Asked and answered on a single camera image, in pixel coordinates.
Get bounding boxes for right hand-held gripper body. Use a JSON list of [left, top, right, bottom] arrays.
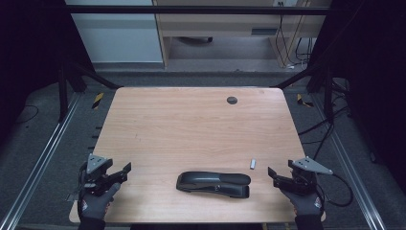
[[273, 156, 334, 196]]

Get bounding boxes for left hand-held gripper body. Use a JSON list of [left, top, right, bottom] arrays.
[[79, 153, 120, 196]]

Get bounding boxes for black stapler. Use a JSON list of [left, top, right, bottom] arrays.
[[175, 171, 252, 199]]

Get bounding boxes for person's right hand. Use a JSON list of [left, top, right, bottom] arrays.
[[281, 189, 324, 219]]

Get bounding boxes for yellow black striped tape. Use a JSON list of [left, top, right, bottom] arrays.
[[296, 93, 314, 108], [92, 92, 105, 110]]

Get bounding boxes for dark curtain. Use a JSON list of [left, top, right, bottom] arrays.
[[307, 0, 406, 196], [0, 0, 95, 148]]

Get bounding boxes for white cabinet panel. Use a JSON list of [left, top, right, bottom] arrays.
[[64, 0, 165, 64]]

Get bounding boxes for light wooden desk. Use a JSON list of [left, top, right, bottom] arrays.
[[152, 0, 333, 69]]

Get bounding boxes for black floor cables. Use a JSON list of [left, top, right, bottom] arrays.
[[298, 80, 350, 161]]

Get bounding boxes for aluminium floor rail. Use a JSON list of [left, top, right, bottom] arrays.
[[0, 92, 81, 230], [310, 94, 388, 230]]

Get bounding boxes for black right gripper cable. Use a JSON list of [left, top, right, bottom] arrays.
[[322, 173, 354, 208]]

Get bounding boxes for black metal frame stand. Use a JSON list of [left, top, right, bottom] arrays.
[[56, 60, 122, 123], [271, 63, 337, 123]]

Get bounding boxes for thin black floor cable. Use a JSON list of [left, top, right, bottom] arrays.
[[17, 104, 40, 125]]

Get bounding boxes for hanging black desk cables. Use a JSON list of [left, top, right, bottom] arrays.
[[275, 1, 318, 70]]

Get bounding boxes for black horizontal frame bar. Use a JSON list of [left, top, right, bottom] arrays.
[[65, 5, 331, 15]]

